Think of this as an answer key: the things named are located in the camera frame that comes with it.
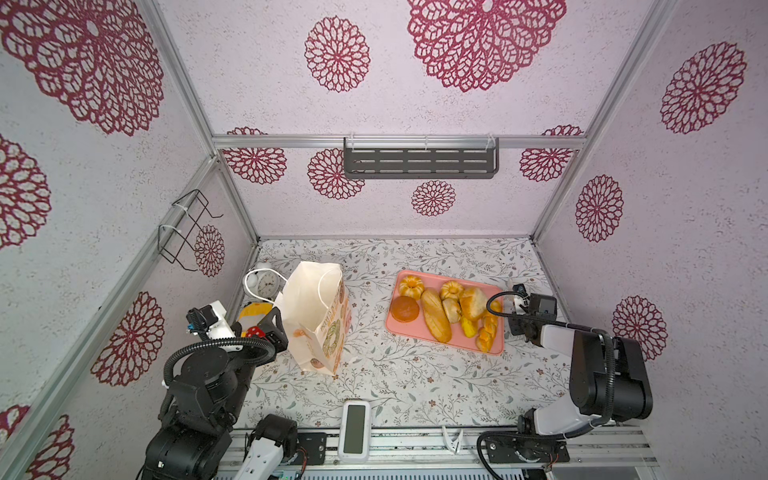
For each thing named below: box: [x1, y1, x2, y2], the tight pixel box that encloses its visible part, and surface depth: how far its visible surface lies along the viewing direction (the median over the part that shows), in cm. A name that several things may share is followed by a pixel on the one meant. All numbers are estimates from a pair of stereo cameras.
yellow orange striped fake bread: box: [476, 300, 503, 353], surface depth 94 cm
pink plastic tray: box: [492, 316, 504, 355], surface depth 93 cm
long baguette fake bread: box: [421, 287, 452, 343], surface depth 95 cm
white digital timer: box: [338, 400, 371, 463], surface depth 74 cm
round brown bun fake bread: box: [390, 296, 420, 323], surface depth 97 cm
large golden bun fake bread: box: [460, 286, 487, 319], surface depth 93 cm
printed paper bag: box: [275, 261, 352, 377], surface depth 76 cm
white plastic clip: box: [442, 425, 464, 455], surface depth 75 cm
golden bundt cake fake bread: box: [440, 280, 464, 299], surface depth 102 cm
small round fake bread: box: [442, 298, 461, 324], surface depth 94 cm
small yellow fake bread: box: [461, 317, 476, 338], surface depth 93 cm
